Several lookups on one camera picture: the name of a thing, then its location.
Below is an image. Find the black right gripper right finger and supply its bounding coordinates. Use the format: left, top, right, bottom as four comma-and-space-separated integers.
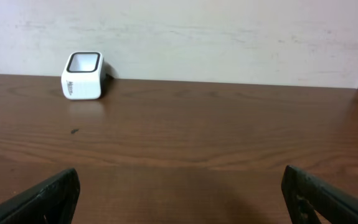
281, 166, 358, 224

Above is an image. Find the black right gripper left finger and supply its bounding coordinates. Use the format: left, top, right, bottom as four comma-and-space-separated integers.
0, 168, 80, 224

